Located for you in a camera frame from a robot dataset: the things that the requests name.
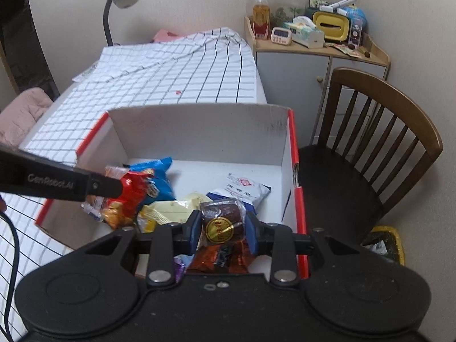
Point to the pink object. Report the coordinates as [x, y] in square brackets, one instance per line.
[167, 36]

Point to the yellow tissue box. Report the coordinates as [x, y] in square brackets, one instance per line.
[331, 26]

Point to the blue snack packet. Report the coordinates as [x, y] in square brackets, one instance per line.
[156, 178]

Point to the red cardboard box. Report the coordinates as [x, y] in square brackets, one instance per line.
[199, 135]

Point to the dark bookshelf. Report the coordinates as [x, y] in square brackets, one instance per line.
[25, 35]

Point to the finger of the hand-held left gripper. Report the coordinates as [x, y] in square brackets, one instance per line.
[103, 187]

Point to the brown pastry packet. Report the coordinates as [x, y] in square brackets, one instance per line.
[221, 221]

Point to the brown wooden chair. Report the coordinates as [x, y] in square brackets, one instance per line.
[374, 131]

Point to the cream snack packet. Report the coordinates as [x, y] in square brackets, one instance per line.
[171, 210]

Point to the white snack packet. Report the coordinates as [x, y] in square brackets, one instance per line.
[242, 188]

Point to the checked white tablecloth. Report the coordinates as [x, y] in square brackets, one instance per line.
[160, 74]

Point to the clear glass dome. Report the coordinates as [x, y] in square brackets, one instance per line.
[276, 0]

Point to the white tube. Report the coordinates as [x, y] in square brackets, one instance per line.
[338, 4]

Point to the wooden corner cabinet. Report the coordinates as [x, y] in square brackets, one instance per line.
[292, 71]

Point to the flat colourful wrapper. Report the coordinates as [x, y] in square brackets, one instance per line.
[342, 49]

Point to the red snack bag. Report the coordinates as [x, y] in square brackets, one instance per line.
[121, 210]

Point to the blue globe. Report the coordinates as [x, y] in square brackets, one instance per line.
[356, 13]

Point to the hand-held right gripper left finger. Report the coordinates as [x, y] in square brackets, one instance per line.
[194, 229]

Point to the small clear wrapper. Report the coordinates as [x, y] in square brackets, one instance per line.
[115, 171]

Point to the clear candy box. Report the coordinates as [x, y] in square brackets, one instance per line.
[357, 32]

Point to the yellow waste bin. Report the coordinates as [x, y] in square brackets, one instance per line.
[388, 242]

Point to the white kitchen timer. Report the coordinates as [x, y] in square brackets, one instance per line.
[281, 35]

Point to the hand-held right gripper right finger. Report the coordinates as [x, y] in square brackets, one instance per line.
[252, 233]

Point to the dark red snack packet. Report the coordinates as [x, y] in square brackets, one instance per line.
[210, 258]

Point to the pink padded jacket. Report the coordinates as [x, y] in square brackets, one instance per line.
[21, 114]

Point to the purple wrapper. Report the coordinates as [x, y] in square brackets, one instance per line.
[179, 267]

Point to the orange drink bottle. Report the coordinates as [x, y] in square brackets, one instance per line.
[260, 17]

